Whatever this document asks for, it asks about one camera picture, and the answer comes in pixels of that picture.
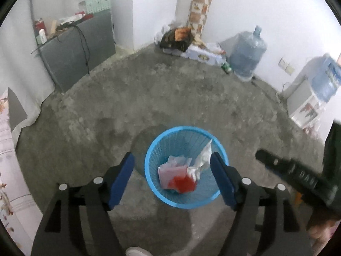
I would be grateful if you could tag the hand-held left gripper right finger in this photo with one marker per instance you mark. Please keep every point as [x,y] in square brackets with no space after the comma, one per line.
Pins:
[222,184]

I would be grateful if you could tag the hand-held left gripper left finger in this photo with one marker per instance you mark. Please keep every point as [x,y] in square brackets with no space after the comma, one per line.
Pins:
[121,184]

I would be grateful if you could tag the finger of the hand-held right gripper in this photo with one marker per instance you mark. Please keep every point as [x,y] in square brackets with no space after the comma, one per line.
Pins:
[274,164]

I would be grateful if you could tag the white tissue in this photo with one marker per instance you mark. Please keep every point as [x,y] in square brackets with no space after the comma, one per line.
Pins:
[201,160]

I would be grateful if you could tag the red packet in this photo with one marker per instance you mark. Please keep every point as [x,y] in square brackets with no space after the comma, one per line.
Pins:
[182,183]

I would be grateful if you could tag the blue plastic trash basket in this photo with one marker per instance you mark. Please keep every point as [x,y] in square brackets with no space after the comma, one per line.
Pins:
[183,201]

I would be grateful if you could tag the pink packet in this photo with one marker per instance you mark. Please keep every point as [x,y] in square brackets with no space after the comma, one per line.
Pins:
[171,168]

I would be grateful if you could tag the person's right hand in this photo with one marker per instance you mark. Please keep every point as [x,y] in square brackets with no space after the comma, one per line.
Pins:
[321,230]

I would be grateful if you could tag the white water dispenser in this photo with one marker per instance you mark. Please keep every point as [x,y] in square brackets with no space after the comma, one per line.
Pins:
[303,104]

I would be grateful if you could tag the blue dispenser water bottle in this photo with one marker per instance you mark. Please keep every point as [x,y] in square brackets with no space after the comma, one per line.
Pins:
[326,78]

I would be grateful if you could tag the green can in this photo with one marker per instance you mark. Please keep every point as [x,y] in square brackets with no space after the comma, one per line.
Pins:
[227,68]

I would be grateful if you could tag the floral tablecloth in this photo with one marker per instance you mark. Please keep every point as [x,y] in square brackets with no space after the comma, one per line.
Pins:
[10,170]

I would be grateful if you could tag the large blue water jug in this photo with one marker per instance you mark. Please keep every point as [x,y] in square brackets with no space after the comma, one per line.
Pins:
[247,53]

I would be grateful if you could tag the white printed carton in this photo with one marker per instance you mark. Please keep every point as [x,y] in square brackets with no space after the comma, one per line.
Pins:
[203,54]

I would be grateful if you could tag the grey cabinet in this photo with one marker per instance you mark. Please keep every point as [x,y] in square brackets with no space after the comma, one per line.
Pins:
[74,58]

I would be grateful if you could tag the black bag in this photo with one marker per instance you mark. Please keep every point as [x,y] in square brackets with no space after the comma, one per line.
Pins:
[173,42]

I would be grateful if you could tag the white bottle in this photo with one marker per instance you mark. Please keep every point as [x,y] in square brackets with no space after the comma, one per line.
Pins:
[42,36]

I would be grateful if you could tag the cardboard tube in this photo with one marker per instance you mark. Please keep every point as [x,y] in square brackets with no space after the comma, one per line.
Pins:
[53,27]

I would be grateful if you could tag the tiled pillar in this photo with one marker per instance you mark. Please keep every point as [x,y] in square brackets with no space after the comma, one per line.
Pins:
[201,2]

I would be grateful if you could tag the red thermos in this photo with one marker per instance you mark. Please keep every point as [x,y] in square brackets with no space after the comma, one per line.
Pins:
[39,25]

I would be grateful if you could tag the green plastic basket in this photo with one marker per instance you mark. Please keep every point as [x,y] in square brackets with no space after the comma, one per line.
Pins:
[98,4]

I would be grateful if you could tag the wall socket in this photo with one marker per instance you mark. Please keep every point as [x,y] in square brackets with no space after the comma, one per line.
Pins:
[286,66]

